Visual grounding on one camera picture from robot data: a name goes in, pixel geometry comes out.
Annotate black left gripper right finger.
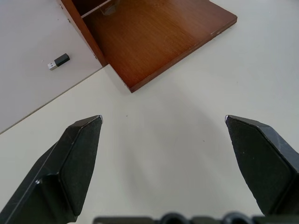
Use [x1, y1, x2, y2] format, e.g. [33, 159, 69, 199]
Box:
[224, 114, 299, 217]

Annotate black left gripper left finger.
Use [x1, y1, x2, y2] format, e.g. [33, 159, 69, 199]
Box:
[0, 114, 104, 224]

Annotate brown wooden shelf unit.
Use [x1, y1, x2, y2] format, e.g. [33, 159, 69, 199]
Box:
[57, 0, 238, 94]

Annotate black USB dongle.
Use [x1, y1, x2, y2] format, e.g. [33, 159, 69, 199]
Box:
[48, 53, 71, 71]

